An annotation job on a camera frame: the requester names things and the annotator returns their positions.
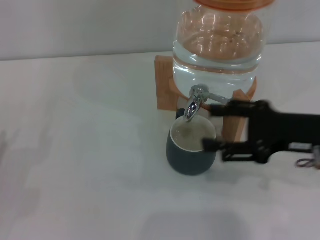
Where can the glass water dispenser jar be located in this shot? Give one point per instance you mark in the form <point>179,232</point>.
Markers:
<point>217,62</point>

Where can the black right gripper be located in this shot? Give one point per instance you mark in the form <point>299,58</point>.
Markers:
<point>270,130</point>

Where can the dark cup with white inside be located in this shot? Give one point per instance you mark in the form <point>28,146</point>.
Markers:
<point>185,162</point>

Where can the round wooden jar lid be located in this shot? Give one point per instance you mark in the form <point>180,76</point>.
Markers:
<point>232,4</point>

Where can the wooden dispenser stand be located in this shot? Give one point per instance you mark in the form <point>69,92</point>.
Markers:
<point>163,85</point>

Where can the chrome faucet tap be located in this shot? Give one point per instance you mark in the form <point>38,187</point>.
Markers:
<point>192,107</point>

